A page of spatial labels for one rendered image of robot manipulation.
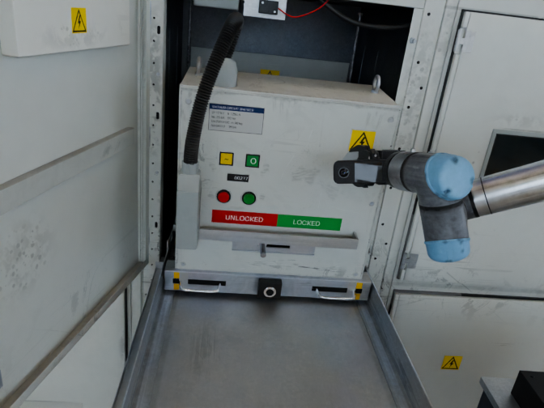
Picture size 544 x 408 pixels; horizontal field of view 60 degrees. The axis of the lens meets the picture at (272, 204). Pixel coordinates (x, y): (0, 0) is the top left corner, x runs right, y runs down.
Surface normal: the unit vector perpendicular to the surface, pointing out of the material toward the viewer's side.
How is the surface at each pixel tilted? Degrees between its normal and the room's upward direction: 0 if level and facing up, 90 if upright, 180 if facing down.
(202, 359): 0
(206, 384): 0
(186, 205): 94
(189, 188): 64
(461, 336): 90
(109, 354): 90
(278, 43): 90
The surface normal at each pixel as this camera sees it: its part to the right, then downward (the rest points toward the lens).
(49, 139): 0.98, 0.17
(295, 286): 0.06, 0.45
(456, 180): 0.35, 0.15
